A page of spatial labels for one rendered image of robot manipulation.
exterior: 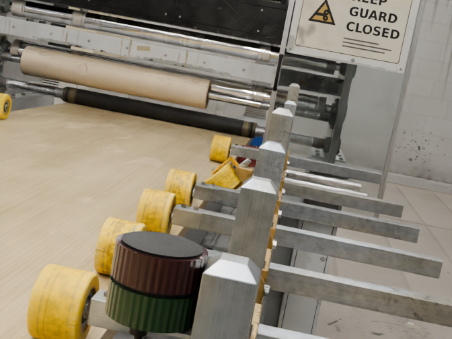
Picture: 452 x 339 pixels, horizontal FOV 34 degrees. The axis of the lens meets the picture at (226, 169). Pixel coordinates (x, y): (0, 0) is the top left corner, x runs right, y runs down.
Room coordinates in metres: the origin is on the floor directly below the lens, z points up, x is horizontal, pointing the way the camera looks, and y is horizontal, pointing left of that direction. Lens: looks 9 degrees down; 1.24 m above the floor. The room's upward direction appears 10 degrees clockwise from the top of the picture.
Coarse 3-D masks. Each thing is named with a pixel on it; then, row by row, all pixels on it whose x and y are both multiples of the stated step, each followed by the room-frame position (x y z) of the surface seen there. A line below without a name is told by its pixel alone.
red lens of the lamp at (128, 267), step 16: (128, 256) 0.44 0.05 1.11; (144, 256) 0.43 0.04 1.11; (112, 272) 0.45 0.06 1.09; (128, 272) 0.43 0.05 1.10; (144, 272) 0.43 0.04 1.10; (160, 272) 0.43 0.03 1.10; (176, 272) 0.43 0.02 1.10; (192, 272) 0.44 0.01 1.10; (144, 288) 0.43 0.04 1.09; (160, 288) 0.43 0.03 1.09; (176, 288) 0.43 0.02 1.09; (192, 288) 0.44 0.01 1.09
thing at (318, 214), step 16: (192, 192) 1.49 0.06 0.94; (208, 192) 1.48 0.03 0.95; (224, 192) 1.48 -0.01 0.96; (288, 208) 1.47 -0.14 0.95; (304, 208) 1.47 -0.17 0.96; (320, 208) 1.48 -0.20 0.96; (336, 224) 1.47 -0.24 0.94; (352, 224) 1.46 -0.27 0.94; (368, 224) 1.46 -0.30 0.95; (384, 224) 1.46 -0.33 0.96; (400, 224) 1.47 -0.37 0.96; (416, 240) 1.45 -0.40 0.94
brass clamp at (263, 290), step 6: (270, 252) 1.02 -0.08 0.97; (264, 264) 0.95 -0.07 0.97; (264, 270) 0.93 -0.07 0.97; (264, 276) 0.93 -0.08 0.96; (264, 282) 0.92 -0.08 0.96; (258, 288) 0.91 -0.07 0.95; (264, 288) 0.92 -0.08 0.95; (258, 294) 0.91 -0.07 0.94; (264, 294) 0.92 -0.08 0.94; (258, 300) 0.91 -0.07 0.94
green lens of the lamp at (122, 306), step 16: (112, 288) 0.44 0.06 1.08; (112, 304) 0.44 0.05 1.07; (128, 304) 0.43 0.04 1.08; (144, 304) 0.43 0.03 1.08; (160, 304) 0.43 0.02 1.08; (176, 304) 0.43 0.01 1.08; (192, 304) 0.44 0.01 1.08; (128, 320) 0.43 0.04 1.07; (144, 320) 0.43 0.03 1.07; (160, 320) 0.43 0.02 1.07; (176, 320) 0.44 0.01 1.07; (192, 320) 0.45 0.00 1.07
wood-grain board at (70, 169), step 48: (0, 144) 1.86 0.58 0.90; (48, 144) 2.00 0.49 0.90; (96, 144) 2.15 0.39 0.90; (144, 144) 2.33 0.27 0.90; (192, 144) 2.55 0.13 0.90; (240, 144) 2.80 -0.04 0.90; (0, 192) 1.36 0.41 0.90; (48, 192) 1.43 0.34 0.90; (96, 192) 1.51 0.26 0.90; (0, 240) 1.07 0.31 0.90; (48, 240) 1.11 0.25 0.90; (96, 240) 1.16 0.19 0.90; (0, 288) 0.88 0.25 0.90; (0, 336) 0.74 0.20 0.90; (96, 336) 0.78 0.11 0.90
